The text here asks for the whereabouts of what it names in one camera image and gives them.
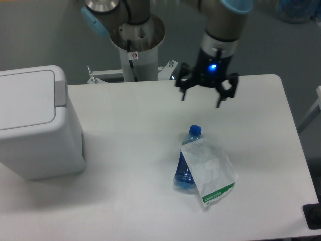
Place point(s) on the white plastic trash can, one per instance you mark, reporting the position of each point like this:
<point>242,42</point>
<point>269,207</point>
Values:
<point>41,135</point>

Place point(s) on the blue bag on floor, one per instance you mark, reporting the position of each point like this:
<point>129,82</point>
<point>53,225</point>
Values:
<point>296,12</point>

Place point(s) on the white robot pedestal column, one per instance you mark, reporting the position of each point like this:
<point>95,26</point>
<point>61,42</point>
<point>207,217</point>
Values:
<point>138,44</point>

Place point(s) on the white paper bag green stripe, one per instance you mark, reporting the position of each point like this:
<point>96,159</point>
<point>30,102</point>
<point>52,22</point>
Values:
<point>211,169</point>

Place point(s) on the blue plastic water bottle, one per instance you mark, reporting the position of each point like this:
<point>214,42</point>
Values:
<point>183,178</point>

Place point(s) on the white metal table frame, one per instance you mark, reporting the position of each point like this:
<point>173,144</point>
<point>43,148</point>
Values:
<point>167,72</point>

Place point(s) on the black clamp at table edge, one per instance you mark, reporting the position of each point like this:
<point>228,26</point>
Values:
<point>312,215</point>

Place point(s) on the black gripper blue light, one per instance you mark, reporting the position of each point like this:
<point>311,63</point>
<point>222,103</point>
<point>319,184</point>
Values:
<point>212,71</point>

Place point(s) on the white frame bar right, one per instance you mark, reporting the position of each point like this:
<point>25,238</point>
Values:
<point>310,115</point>

